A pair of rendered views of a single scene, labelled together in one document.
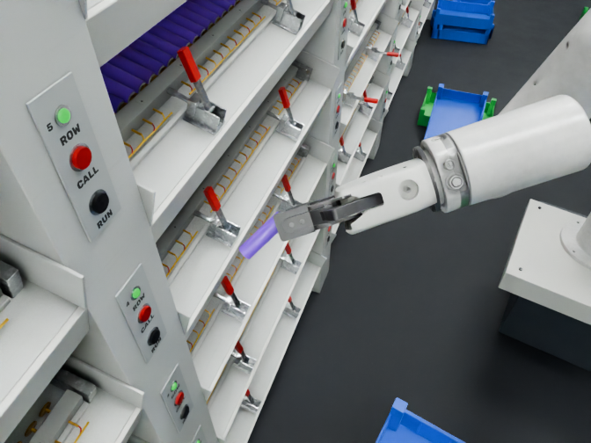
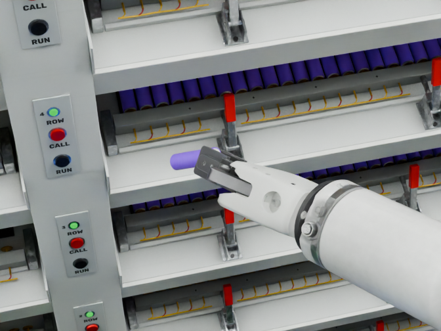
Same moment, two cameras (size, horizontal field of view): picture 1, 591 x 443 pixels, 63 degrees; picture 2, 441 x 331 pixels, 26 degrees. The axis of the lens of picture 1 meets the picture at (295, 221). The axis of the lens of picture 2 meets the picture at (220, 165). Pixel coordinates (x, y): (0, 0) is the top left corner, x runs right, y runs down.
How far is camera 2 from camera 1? 67 cm
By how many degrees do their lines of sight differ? 37
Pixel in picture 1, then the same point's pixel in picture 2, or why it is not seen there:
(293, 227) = (203, 165)
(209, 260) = not seen: hidden behind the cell
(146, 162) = (146, 29)
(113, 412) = (12, 194)
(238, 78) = (317, 14)
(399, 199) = (259, 204)
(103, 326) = (12, 113)
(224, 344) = (187, 263)
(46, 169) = not seen: outside the picture
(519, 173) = (360, 269)
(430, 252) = not seen: outside the picture
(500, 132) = (376, 219)
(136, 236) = (72, 72)
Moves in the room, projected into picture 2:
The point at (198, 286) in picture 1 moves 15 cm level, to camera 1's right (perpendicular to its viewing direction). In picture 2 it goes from (159, 171) to (228, 251)
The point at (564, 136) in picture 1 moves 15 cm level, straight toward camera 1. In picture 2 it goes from (410, 267) to (228, 266)
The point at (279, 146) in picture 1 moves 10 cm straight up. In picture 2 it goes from (397, 121) to (408, 62)
